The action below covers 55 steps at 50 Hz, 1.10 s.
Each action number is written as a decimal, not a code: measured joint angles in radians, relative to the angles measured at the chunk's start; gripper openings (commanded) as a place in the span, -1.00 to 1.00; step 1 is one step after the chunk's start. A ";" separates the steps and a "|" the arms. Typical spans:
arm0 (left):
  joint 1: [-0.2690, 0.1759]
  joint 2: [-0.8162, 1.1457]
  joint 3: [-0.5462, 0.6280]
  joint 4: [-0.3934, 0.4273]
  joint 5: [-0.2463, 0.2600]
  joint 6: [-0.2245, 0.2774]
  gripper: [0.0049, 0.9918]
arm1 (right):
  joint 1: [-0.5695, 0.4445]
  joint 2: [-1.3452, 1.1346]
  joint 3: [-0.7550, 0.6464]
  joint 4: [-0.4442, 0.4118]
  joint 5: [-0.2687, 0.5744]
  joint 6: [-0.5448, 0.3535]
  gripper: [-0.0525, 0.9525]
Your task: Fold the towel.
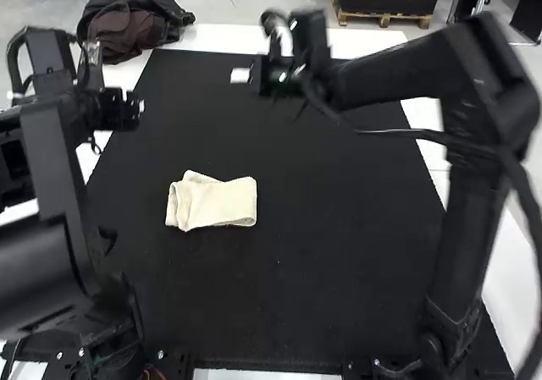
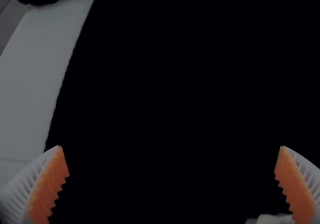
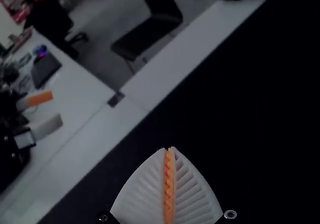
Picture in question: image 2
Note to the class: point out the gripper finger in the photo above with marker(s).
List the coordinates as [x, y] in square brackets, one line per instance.
[42, 189]
[297, 184]

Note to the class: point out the pale towel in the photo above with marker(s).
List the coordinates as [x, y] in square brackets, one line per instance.
[267, 219]

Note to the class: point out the black mat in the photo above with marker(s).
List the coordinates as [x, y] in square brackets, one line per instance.
[175, 96]

